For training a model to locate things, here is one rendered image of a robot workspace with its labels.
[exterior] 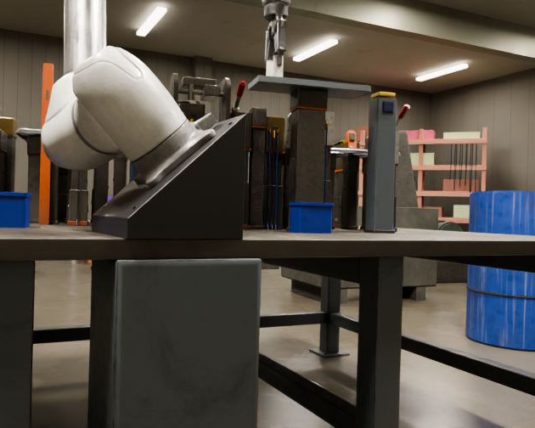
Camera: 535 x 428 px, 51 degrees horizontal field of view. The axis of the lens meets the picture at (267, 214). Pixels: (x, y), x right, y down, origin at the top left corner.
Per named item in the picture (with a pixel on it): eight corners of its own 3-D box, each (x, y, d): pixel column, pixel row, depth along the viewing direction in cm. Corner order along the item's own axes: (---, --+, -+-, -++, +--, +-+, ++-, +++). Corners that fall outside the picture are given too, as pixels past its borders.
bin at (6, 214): (30, 227, 153) (31, 194, 153) (25, 228, 143) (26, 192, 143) (-14, 226, 150) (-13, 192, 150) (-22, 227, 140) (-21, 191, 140)
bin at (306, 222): (321, 232, 176) (322, 203, 176) (333, 233, 166) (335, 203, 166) (287, 231, 173) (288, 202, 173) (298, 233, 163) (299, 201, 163)
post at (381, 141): (384, 232, 192) (387, 103, 192) (395, 233, 184) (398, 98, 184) (363, 232, 190) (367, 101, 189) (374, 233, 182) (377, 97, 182)
